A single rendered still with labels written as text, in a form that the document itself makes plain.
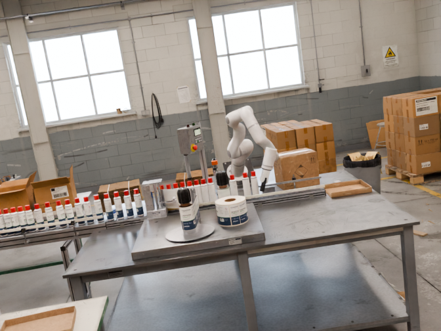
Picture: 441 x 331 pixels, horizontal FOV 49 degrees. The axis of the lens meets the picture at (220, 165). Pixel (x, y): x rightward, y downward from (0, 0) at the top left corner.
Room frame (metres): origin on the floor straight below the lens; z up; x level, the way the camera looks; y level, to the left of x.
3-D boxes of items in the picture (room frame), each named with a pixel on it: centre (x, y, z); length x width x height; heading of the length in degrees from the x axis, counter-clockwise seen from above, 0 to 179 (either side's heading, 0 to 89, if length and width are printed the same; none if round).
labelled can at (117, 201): (3.49, 0.80, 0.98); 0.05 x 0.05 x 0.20
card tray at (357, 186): (3.51, -0.91, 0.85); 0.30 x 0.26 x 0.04; 91
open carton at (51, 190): (4.61, 1.62, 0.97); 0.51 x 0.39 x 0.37; 9
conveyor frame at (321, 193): (3.50, 0.08, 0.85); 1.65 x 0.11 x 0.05; 91
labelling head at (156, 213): (3.40, 0.51, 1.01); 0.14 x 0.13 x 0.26; 91
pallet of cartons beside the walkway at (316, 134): (7.27, -1.19, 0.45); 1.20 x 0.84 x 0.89; 6
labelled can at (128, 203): (3.49, 0.72, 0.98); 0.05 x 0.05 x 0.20
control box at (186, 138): (3.58, 0.19, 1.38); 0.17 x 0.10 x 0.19; 146
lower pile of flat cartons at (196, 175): (8.01, 0.46, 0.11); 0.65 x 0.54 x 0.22; 91
